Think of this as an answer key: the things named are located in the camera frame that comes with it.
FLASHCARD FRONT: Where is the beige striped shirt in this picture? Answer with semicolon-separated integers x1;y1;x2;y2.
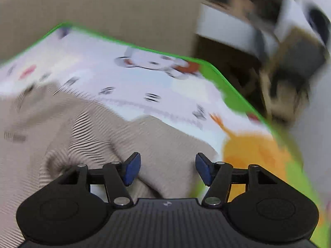
0;81;220;248

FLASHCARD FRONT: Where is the cartoon printed play mat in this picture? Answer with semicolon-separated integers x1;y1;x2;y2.
0;23;329;248

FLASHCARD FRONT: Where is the white shelf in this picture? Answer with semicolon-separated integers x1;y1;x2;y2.
196;5;265;56

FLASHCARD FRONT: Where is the beige sofa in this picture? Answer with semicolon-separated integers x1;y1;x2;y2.
0;0;210;64

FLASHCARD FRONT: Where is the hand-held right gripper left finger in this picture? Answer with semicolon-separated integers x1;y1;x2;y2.
58;152;142;209

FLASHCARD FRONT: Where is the brown cardboard box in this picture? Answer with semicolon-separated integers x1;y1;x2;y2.
260;27;327;124

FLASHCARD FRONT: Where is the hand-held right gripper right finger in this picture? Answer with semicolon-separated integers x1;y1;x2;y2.
195;152;279;208

